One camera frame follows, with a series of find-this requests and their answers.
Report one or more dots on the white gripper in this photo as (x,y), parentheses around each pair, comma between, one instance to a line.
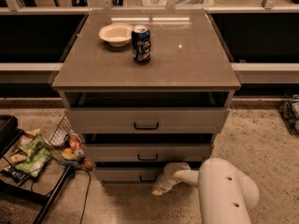
(165,178)

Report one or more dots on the grey bottom drawer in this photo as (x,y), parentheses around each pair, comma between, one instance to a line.
(128,172)

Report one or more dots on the grey drawer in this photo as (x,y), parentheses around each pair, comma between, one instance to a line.
(147,120)
(128,172)
(147,152)

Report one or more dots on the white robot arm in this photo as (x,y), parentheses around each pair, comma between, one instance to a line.
(225,193)

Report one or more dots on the grey middle drawer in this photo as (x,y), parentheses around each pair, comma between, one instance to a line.
(147,152)

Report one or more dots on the grey top drawer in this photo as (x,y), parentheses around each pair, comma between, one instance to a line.
(147,120)

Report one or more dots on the grey drawer cabinet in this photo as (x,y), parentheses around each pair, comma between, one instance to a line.
(188,69)

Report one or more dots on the orange fruit toy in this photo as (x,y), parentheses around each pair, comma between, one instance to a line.
(74,143)

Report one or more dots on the green snack bag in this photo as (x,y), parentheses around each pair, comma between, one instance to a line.
(34,166)

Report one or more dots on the blue soda can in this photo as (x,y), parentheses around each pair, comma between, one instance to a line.
(141,44)

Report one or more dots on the white bowl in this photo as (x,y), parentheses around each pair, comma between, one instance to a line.
(117,34)

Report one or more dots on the dark blue snack bag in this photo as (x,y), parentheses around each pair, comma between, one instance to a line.
(18,176)

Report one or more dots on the wire basket left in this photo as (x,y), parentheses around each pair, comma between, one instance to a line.
(59,146)

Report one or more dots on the wire basket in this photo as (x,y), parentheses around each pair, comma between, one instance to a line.
(289,111)
(59,146)

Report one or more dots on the wire basket right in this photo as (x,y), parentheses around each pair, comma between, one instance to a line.
(289,111)

